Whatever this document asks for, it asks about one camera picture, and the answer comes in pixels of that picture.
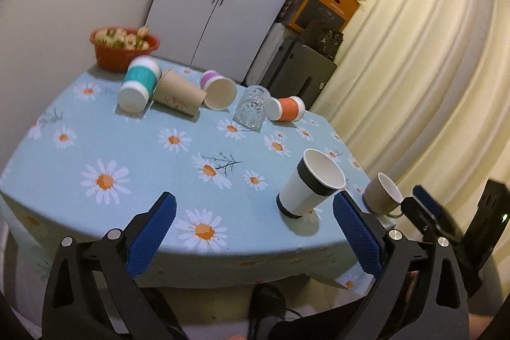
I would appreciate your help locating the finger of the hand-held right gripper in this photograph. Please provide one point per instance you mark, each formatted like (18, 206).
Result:
(418, 214)
(428, 198)

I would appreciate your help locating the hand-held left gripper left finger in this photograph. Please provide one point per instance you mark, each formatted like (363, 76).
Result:
(151, 236)

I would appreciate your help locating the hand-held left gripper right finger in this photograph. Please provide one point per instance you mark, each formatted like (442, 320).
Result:
(356, 234)

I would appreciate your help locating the white and black paper cup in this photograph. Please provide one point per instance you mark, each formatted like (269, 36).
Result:
(305, 188)

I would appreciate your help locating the orange and white cup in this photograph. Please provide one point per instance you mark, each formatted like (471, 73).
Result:
(289, 109)

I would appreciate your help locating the brown paper cup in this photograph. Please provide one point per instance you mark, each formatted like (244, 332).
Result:
(177, 95)

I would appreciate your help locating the teal and white cup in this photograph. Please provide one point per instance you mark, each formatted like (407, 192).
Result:
(139, 79)

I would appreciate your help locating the pink and white cup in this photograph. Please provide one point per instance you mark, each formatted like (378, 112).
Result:
(219, 91)

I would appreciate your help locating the beige mug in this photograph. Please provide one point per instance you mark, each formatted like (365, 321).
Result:
(378, 194)

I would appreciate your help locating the blue daisy tablecloth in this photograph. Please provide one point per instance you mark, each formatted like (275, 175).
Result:
(131, 149)

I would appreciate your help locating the black shoe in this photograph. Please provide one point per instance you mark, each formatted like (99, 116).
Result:
(265, 310)

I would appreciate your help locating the cream curtain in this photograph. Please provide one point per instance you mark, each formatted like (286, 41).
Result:
(430, 65)

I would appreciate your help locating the clear patterned glass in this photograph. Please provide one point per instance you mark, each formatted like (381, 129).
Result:
(251, 109)

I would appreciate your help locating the red plastic basket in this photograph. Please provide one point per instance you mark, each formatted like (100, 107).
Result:
(115, 59)

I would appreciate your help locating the black bag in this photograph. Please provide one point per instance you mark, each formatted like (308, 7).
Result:
(324, 39)

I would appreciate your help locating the bunch of pale flowers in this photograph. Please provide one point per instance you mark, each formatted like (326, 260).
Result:
(119, 36)

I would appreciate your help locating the orange cardboard box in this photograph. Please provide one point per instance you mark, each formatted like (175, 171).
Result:
(318, 3)

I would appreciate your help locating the white refrigerator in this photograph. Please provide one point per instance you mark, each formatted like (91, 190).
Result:
(239, 5)

